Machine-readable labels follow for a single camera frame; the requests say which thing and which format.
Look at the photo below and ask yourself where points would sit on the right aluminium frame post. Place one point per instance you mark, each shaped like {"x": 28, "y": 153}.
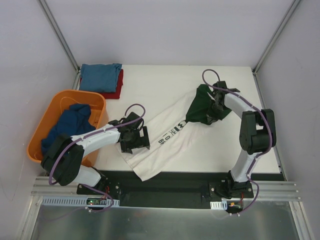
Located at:
{"x": 294, "y": 5}

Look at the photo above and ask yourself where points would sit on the left white cable duct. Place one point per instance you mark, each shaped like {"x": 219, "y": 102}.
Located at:
{"x": 65, "y": 201}

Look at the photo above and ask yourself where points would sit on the left aluminium frame post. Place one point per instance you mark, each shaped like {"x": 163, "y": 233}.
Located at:
{"x": 58, "y": 33}

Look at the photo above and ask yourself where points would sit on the dark blue t-shirt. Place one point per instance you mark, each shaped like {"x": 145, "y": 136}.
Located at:
{"x": 73, "y": 121}

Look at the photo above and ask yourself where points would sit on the folded light blue t-shirt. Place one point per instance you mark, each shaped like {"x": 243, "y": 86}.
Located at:
{"x": 95, "y": 70}

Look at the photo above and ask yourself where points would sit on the folded red t-shirt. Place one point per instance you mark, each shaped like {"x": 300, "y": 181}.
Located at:
{"x": 117, "y": 90}

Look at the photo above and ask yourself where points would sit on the white and green t-shirt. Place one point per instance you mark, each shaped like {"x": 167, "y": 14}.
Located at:
{"x": 172, "y": 132}

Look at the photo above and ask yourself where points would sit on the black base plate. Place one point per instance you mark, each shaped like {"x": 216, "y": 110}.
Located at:
{"x": 179, "y": 190}

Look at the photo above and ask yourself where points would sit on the aluminium frame post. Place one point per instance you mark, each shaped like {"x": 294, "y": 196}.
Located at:
{"x": 58, "y": 33}
{"x": 294, "y": 5}

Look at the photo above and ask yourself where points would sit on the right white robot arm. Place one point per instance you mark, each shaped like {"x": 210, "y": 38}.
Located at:
{"x": 257, "y": 135}

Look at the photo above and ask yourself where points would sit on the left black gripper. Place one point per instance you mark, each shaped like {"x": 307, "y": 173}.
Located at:
{"x": 139, "y": 139}

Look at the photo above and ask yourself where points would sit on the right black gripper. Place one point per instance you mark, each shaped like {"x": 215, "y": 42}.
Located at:
{"x": 215, "y": 107}

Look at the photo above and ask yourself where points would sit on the right white cable duct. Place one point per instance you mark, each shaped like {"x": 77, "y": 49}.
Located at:
{"x": 219, "y": 205}

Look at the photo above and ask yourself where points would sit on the orange plastic basket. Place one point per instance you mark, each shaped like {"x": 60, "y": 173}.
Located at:
{"x": 61, "y": 102}

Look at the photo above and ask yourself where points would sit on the white cable duct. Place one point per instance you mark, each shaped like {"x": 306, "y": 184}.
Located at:
{"x": 65, "y": 201}
{"x": 219, "y": 205}

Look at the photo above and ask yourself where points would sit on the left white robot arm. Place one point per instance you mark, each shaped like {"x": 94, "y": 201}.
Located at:
{"x": 63, "y": 160}

